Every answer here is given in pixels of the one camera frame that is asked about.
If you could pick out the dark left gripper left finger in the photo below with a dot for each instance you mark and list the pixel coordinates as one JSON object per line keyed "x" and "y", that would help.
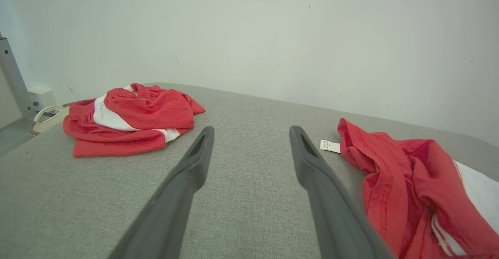
{"x": 167, "y": 220}

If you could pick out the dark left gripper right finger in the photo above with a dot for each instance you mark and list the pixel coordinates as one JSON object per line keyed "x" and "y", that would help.
{"x": 339, "y": 227}

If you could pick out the red shirt with white sleeves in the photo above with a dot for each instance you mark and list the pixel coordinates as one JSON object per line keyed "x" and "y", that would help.
{"x": 401, "y": 185}

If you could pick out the cream perforated laundry basket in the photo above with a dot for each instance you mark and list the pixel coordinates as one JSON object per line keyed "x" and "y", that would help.
{"x": 46, "y": 120}

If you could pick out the white wall outlet box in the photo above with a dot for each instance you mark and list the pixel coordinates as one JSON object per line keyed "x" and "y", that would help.
{"x": 43, "y": 97}

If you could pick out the grey metal post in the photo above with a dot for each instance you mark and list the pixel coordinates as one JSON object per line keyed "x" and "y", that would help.
{"x": 13, "y": 79}

